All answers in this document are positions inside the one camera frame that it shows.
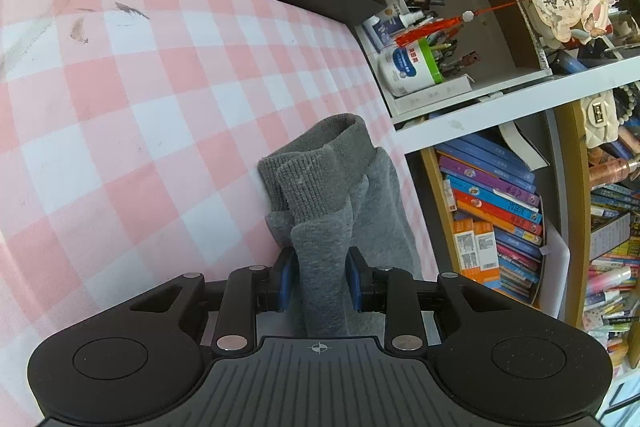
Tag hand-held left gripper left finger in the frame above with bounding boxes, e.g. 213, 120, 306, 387
130, 250, 297, 356

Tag pearl bead bracelet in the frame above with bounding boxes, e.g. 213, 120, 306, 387
612, 84, 640, 128

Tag row of colourful books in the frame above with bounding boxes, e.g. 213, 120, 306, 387
434, 136, 547, 304

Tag pink blue gradient bottle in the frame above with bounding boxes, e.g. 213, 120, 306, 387
584, 266, 637, 299

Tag grey sweatshirt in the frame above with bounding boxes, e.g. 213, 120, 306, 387
257, 113, 426, 339

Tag white shelf unit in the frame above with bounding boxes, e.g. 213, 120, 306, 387
352, 0, 640, 423

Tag pink checked tablecloth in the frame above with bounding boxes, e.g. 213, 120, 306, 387
0, 0, 442, 427

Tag cream quilted handbag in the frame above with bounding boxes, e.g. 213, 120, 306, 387
579, 89, 629, 150

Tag blue white small box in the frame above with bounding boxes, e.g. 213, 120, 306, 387
362, 14, 397, 50

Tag bunch of pens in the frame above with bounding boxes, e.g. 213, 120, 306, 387
398, 0, 482, 78

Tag small white glue bottle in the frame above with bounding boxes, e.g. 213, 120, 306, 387
397, 5, 432, 28

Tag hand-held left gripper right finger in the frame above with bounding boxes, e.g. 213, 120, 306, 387
345, 247, 497, 354

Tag stack of colourful books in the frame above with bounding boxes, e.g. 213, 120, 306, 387
588, 185, 640, 270

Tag white green pen holder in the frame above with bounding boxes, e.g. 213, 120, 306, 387
377, 40, 446, 98

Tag red tassel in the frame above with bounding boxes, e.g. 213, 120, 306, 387
394, 0, 525, 52

